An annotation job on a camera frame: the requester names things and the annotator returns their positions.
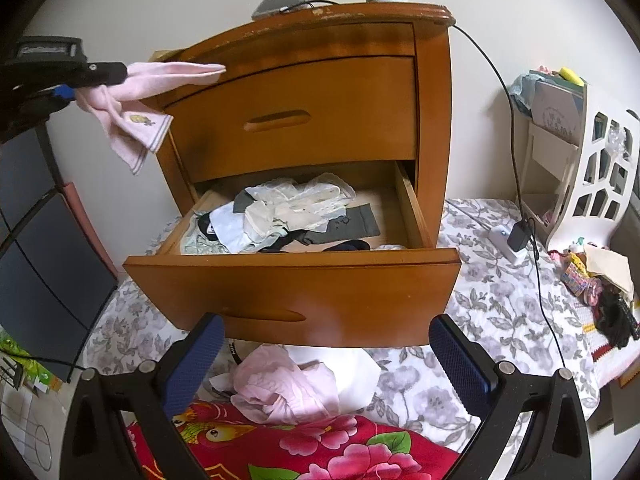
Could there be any crocheted mat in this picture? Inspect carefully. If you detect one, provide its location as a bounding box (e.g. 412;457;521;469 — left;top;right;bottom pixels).
575;300;640;386

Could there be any white and grey cloth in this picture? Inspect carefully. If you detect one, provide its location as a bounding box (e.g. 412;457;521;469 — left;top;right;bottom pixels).
197;200;261;256

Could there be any thin wire frame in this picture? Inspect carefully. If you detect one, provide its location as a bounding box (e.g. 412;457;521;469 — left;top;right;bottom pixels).
0;395;51;480

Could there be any white power strip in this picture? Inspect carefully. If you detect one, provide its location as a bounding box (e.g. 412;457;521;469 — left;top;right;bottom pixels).
487;227;521;262

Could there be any wooden nightstand drawer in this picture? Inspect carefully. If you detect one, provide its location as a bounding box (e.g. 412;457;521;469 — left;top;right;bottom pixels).
122;160;462;350
162;56;418;183

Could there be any black charger adapter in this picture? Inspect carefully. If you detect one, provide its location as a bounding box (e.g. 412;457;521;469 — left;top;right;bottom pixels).
507;220;536;253

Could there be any grey floral quilt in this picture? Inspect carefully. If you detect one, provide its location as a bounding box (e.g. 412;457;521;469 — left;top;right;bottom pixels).
82;197;601;456

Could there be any green printed box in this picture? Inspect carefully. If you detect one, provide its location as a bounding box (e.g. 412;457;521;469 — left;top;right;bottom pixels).
0;327;66;396

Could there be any white cutout rack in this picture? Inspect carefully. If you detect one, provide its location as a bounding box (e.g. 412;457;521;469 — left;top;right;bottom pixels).
517;67;640;253

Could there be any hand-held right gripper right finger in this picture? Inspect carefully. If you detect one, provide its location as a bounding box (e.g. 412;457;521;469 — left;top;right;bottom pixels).
429;314;593;480

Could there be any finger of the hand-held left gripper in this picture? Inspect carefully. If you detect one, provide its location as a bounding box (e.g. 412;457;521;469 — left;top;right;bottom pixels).
65;61;128;86
25;85;77;111

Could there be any wooden nightstand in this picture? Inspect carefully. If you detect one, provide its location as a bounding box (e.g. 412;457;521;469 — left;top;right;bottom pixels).
122;2;463;350

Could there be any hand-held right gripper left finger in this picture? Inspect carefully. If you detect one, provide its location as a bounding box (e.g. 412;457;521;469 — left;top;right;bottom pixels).
59;312;226;480

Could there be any grey sock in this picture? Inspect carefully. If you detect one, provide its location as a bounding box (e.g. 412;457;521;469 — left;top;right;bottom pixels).
320;203;382;247

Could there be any pink embroidered towel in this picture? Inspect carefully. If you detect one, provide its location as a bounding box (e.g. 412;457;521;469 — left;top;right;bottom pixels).
75;61;227;176

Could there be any smartphone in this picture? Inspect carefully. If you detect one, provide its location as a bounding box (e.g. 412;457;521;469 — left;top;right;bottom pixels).
251;0;315;20

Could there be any black cable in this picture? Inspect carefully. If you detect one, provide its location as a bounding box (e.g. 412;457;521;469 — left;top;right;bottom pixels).
280;0;571;371

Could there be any white lace garment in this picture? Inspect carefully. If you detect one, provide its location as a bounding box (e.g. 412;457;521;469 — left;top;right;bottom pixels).
244;172;357;241

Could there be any pile of colourful small things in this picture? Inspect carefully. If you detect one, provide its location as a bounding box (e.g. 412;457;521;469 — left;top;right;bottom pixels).
550;240;640;351

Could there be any black lace garment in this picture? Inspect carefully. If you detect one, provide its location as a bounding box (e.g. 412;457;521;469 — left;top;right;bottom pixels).
260;230;373;256

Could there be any red floral printed blanket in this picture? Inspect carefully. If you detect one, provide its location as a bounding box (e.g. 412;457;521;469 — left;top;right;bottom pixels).
125;400;461;480

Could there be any pink garment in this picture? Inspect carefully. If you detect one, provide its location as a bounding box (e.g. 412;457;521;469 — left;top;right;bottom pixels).
231;346;341;426

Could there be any dark folding panel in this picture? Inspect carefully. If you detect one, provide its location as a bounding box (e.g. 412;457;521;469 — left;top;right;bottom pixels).
0;125;118;381

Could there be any pile of clothes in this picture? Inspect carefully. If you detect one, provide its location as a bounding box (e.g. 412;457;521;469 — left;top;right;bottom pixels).
182;232;221;256

